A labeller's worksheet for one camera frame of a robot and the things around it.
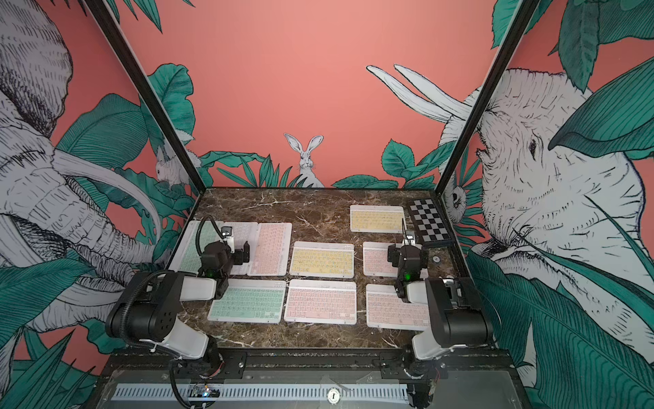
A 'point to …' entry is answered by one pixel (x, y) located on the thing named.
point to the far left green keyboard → (197, 233)
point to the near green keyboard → (250, 301)
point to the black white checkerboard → (428, 221)
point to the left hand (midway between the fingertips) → (235, 237)
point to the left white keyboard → (243, 232)
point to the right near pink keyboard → (385, 309)
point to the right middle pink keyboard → (375, 261)
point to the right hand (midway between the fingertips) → (407, 240)
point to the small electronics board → (199, 392)
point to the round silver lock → (333, 395)
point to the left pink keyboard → (270, 250)
